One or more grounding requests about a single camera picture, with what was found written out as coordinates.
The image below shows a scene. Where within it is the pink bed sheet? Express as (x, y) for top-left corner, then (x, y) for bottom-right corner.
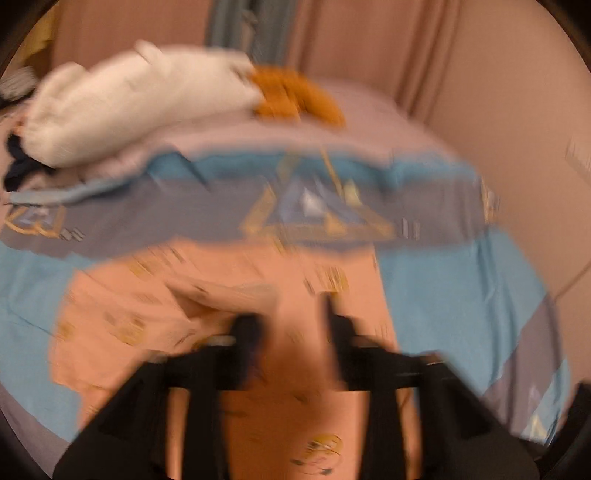
(152, 78), (455, 160)

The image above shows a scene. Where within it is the pink cartoon print garment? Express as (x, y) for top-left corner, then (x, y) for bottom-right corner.
(48, 237), (428, 480)

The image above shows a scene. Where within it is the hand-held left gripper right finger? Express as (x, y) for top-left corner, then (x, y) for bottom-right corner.
(322, 294), (541, 480)

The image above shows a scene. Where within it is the white plush goose toy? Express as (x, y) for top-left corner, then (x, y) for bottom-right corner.
(21, 39), (347, 169)

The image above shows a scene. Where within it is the black white plush toy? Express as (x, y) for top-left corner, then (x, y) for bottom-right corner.
(0, 65), (40, 103)

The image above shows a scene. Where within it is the blue grey patterned blanket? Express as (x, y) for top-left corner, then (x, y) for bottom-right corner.
(0, 148), (573, 444)

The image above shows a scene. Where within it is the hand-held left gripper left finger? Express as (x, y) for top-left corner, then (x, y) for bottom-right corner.
(53, 313), (265, 480)

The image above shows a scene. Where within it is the dark navy cloth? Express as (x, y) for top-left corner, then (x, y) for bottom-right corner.
(4, 134), (57, 191)

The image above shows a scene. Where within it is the grey blue curtain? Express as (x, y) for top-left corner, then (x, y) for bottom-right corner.
(205, 0), (301, 52)

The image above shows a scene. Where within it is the pink curtain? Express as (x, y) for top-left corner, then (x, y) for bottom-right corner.
(46, 0), (462, 125)

